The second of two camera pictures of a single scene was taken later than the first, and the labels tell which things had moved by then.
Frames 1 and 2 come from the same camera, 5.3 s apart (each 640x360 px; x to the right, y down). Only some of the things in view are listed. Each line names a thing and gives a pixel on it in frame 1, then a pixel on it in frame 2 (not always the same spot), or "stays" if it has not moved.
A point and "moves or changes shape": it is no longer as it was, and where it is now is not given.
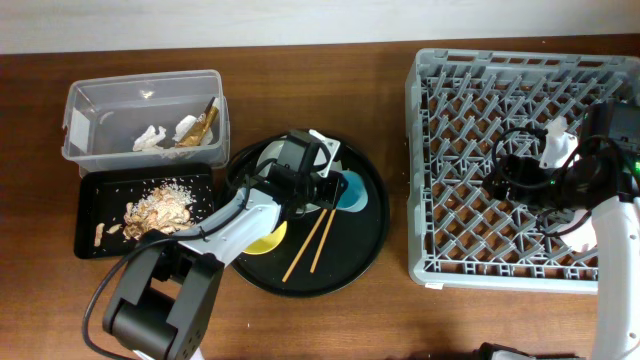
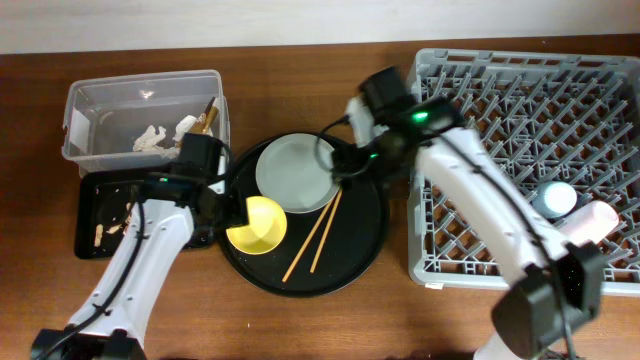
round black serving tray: [322, 251] stays
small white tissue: [149, 138] stays
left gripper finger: [331, 187] -> [234, 210]
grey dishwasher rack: [458, 103] stays
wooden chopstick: [322, 242] stays
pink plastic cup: [584, 238] stays
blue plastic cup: [355, 196] moves or changes shape
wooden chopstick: [303, 248] stays
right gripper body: [545, 186] -> [371, 161]
